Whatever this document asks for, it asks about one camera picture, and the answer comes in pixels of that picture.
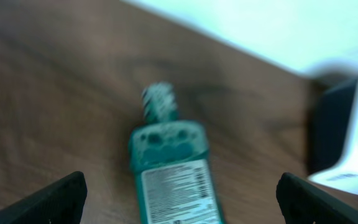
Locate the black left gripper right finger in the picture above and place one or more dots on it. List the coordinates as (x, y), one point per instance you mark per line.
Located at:
(303, 203)

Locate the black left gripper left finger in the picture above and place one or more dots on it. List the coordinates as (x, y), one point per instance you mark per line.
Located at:
(60, 202)

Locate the blue mouthwash bottle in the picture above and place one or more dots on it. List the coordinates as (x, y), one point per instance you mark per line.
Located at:
(169, 158)

